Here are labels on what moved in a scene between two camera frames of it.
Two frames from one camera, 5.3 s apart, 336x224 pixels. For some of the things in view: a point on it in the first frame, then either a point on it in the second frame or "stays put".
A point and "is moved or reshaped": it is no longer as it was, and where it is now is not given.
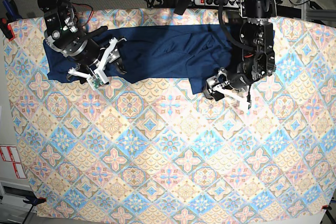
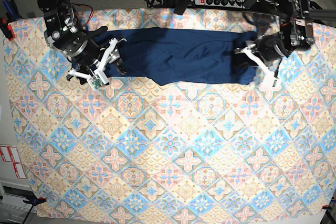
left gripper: x=91 y=54 stays put
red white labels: x=9 y=153 stays put
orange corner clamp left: x=34 y=201 stays put
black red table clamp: x=12 y=14 stays put
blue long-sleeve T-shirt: x=201 y=53 is moved or reshaped
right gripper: x=240 y=78 to x=271 y=49
